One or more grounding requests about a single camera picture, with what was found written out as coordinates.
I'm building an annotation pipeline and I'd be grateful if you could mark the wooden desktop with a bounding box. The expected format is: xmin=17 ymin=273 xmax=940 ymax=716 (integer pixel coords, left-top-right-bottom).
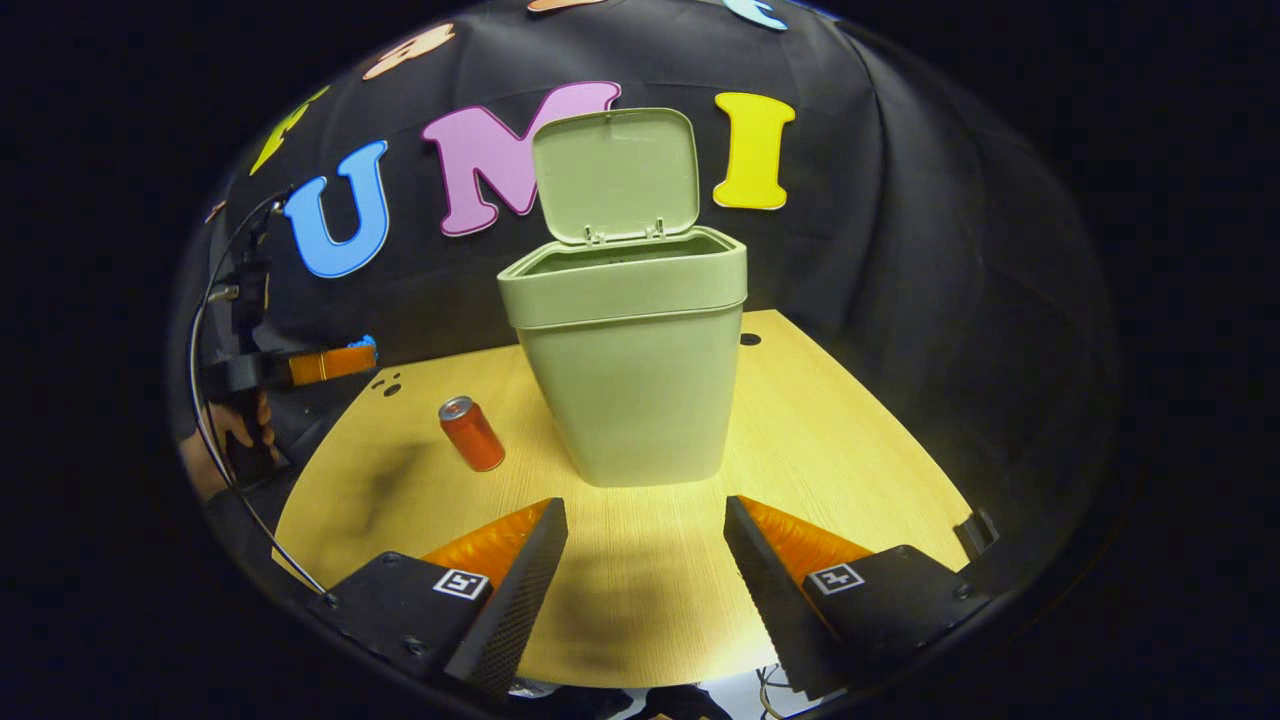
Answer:
xmin=272 ymin=308 xmax=986 ymax=689

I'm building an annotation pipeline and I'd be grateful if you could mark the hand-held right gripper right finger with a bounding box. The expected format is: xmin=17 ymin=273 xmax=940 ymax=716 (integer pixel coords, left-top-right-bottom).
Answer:
xmin=724 ymin=495 xmax=996 ymax=701

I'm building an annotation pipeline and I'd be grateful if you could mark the black table clamp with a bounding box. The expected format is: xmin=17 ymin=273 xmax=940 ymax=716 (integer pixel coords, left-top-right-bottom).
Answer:
xmin=955 ymin=508 xmax=1001 ymax=561

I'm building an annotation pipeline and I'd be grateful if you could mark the orange pop can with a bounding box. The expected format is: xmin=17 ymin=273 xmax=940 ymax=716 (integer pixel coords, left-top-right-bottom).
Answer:
xmin=438 ymin=396 xmax=506 ymax=473

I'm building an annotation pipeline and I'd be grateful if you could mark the black backdrop cloth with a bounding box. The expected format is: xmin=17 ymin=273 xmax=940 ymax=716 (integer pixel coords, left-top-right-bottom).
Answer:
xmin=170 ymin=0 xmax=1121 ymax=591

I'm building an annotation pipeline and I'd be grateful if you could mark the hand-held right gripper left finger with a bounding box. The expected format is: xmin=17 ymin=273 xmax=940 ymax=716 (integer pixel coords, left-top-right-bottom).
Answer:
xmin=330 ymin=497 xmax=569 ymax=701

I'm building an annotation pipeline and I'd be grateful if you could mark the green desktop garbage bin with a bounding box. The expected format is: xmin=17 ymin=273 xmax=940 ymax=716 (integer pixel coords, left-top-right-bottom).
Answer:
xmin=497 ymin=108 xmax=749 ymax=488

